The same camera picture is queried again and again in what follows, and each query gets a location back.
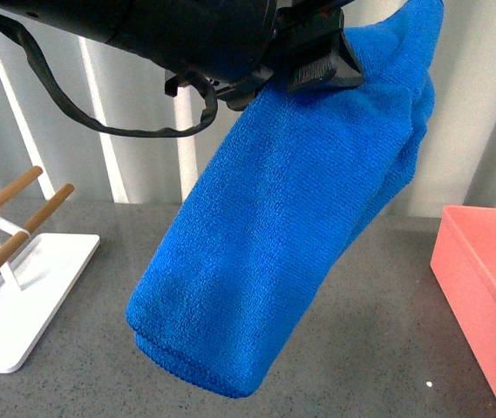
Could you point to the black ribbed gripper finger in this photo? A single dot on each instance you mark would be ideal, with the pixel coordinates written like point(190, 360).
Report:
point(325, 65)

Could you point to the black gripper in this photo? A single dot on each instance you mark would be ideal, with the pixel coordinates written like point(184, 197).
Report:
point(238, 44)

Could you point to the blue microfiber cloth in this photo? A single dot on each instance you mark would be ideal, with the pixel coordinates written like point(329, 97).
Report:
point(293, 184)

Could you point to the pink plastic bin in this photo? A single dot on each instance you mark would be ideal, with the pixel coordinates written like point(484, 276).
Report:
point(464, 263)

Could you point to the right wooden rack rod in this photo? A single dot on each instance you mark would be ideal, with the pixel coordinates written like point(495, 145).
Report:
point(20, 237)

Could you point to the wooden rack rod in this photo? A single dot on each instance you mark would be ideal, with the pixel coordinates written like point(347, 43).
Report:
point(19, 184)
point(20, 237)

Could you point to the left wooden rack rod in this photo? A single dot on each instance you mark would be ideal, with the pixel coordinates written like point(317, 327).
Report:
point(19, 184)

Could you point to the white towel rack stand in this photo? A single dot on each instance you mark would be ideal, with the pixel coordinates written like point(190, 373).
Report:
point(34, 285)

